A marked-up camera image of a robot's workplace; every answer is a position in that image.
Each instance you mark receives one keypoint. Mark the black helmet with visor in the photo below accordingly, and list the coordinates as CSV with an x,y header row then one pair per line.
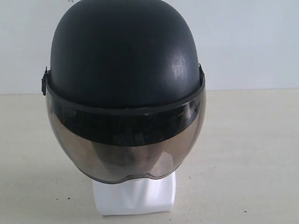
x,y
125,93

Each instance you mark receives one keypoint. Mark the white mannequin head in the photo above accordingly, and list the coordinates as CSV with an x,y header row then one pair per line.
x,y
135,197

